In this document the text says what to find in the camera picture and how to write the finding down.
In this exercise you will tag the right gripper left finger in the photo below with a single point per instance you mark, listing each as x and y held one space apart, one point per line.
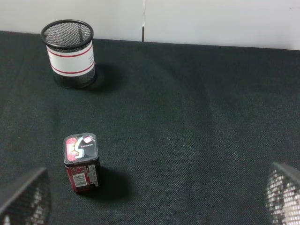
26 200

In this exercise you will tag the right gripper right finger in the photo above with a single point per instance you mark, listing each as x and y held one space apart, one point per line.
283 195

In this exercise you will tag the black table cloth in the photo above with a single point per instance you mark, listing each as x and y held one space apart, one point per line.
185 133

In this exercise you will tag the black mesh pen holder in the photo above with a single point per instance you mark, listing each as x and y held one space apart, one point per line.
69 45

